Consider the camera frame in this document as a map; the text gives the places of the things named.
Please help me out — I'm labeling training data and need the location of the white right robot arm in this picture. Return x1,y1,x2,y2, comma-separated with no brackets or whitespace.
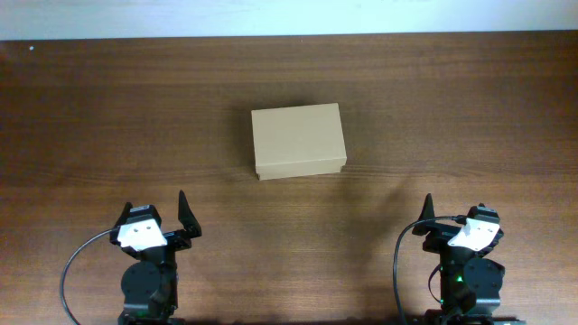
178,183,505,324

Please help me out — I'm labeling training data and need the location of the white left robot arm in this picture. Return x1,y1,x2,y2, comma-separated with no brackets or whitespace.
109,202,201,325

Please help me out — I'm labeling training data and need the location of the cardboard box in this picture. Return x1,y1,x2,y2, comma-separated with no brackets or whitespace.
251,103,347,181

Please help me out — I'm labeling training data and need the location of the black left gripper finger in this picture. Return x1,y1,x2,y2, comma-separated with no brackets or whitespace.
111,202,133,239
178,190,202,237

